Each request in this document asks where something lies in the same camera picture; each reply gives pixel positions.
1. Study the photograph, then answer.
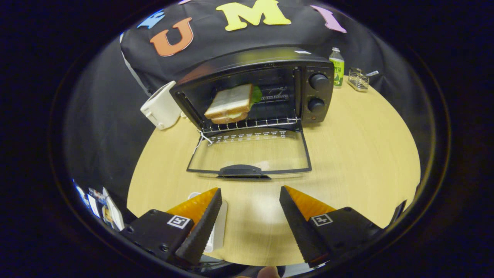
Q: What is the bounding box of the metal wire basket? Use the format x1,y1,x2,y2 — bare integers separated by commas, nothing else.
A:
347,67,380,92

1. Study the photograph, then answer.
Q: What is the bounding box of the white rectangular plate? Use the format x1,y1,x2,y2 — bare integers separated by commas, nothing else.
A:
188,192,228,253

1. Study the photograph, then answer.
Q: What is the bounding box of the black toaster oven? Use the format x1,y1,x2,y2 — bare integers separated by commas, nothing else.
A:
169,47,335,180

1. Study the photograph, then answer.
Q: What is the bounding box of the black flat panel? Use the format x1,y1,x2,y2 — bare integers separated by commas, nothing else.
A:
387,200,408,229

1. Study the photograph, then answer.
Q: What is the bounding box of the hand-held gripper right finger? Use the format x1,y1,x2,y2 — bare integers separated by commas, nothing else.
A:
279,186,384,268

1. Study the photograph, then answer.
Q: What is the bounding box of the white pop-up toaster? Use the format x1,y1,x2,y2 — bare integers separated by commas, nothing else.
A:
140,80,182,131

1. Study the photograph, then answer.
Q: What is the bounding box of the white open food container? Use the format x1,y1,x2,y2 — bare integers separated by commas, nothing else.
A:
102,187,125,232

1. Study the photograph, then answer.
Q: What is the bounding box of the green label drink bottle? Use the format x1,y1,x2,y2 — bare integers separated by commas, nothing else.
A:
329,47,345,88

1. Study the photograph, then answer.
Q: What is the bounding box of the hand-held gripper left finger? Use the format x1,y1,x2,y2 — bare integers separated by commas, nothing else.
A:
122,188,223,266

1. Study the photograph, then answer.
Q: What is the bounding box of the toast sandwich with lettuce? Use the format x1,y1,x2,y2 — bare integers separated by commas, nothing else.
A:
204,83,263,125

